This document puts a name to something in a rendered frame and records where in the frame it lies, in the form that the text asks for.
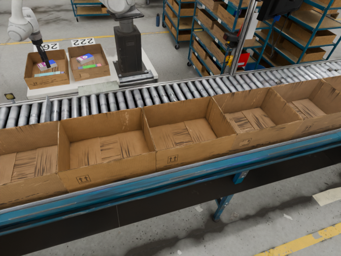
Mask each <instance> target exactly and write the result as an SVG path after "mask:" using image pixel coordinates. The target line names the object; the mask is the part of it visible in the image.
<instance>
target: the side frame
mask: <svg viewBox="0 0 341 256"><path fill-rule="evenodd" d="M338 146H341V132H337V133H333V134H329V135H324V136H320V137H316V138H312V139H308V140H304V141H300V142H296V143H291V144H287V145H283V146H279V147H275V148H271V149H267V150H263V151H259V152H254V153H250V154H246V155H242V156H238V157H233V158H229V159H225V160H222V161H218V162H214V163H210V164H206V165H202V166H198V167H193V168H189V169H185V170H181V171H177V172H172V173H168V174H164V175H160V176H156V177H152V178H148V179H144V180H140V181H135V182H131V183H127V184H123V185H119V186H115V187H110V188H106V189H102V190H98V191H94V192H91V193H87V194H83V195H79V196H74V197H70V198H66V199H62V200H58V201H54V202H50V203H46V204H42V205H37V206H33V207H29V208H25V209H21V210H16V211H12V212H8V213H4V214H0V236H3V235H7V234H10V233H14V232H18V231H22V230H26V229H30V228H34V227H37V226H41V225H45V224H48V223H51V222H55V221H59V220H63V219H67V218H70V217H74V216H78V215H82V214H85V213H89V212H93V211H97V210H101V209H105V208H109V207H112V206H116V205H120V204H124V203H127V202H131V201H135V200H139V199H143V198H146V197H150V196H154V195H158V194H161V193H165V192H168V191H172V190H176V189H180V188H184V187H187V186H191V185H195V184H199V183H202V182H206V181H210V180H214V179H218V178H221V177H225V176H229V175H233V174H236V173H240V172H244V171H248V170H252V169H256V168H260V167H263V166H267V165H271V164H275V163H278V162H282V161H286V160H289V159H293V158H296V157H300V156H304V155H308V154H311V153H315V152H319V151H323V150H327V149H330V148H335V147H338Z"/></svg>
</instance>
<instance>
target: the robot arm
mask: <svg viewBox="0 0 341 256"><path fill-rule="evenodd" d="M99 1H100V2H101V3H103V4H104V5H105V6H106V7H107V8H108V9H107V10H106V11H107V14H114V15H115V16H116V18H121V17H127V16H134V15H140V14H141V12H140V11H138V10H137V9H136V8H135V0H99ZM22 3H23V0H12V16H11V17H10V18H9V25H8V36H9V37H10V38H11V39H12V40H15V41H19V42H21V41H24V40H26V39H27V38H29V39H30V40H31V41H32V44H33V45H35V46H36V48H37V50H38V53H39V55H40V56H41V59H42V62H45V64H46V67H47V68H51V66H50V63H49V60H48V57H47V55H46V52H45V49H44V48H43V46H42V44H43V40H42V34H41V32H40V29H39V24H38V21H37V19H36V16H35V14H34V13H33V11H32V10H31V8H28V7H22Z"/></svg>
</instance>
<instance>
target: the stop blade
mask: <svg viewBox="0 0 341 256"><path fill-rule="evenodd" d="M51 109H52V104H51V102H50V100H49V98H48V95H46V103H45V112H44V120H43V122H48V121H50V120H51Z"/></svg>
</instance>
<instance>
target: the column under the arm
mask: <svg viewBox="0 0 341 256"><path fill-rule="evenodd" d="M133 27H134V30H133V31H132V32H129V33H124V32H121V31H120V26H114V35H115V43H116V50H117V58H118V60H116V61H113V64H114V67H115V70H116V73H117V75H118V78H122V77H128V76H135V75H141V74H148V73H149V72H148V70H147V68H146V66H145V64H144V63H143V61H142V44H141V33H140V31H139V30H138V28H137V26H136V25H133Z"/></svg>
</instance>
